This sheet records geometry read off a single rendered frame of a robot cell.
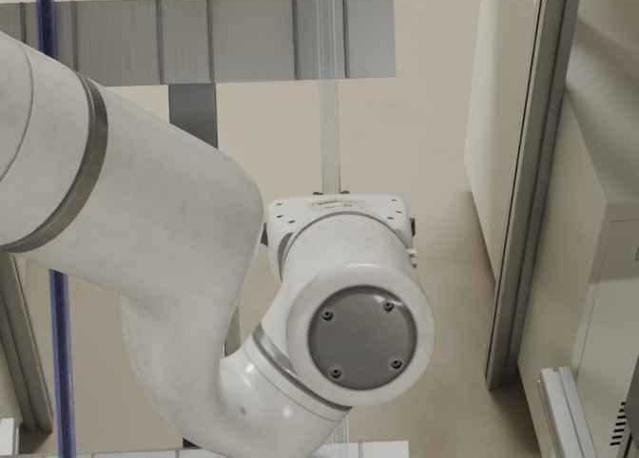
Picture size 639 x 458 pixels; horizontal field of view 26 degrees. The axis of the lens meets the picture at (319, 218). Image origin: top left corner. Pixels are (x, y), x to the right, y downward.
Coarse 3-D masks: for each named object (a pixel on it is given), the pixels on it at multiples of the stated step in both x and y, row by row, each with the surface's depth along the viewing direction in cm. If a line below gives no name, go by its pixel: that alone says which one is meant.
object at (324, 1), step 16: (320, 0) 106; (320, 16) 106; (320, 32) 106; (320, 48) 106; (320, 64) 106; (336, 64) 106; (320, 80) 106; (336, 80) 106; (320, 96) 106; (336, 96) 107; (320, 112) 107; (336, 112) 107; (320, 128) 107; (336, 128) 107; (320, 144) 107; (336, 144) 107; (336, 160) 107; (336, 176) 107; (336, 192) 107; (336, 432) 108; (336, 448) 108
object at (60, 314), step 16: (48, 0) 111; (48, 16) 111; (48, 32) 111; (48, 48) 111; (48, 272) 112; (64, 288) 112; (64, 304) 112; (64, 320) 112; (64, 336) 112; (64, 352) 112; (64, 368) 112; (64, 384) 112; (64, 400) 112; (64, 416) 112; (64, 432) 112; (64, 448) 112
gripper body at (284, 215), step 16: (272, 208) 98; (288, 208) 97; (304, 208) 97; (320, 208) 97; (368, 208) 96; (384, 208) 96; (400, 208) 97; (272, 224) 95; (288, 224) 93; (400, 224) 93; (272, 240) 94; (272, 256) 94
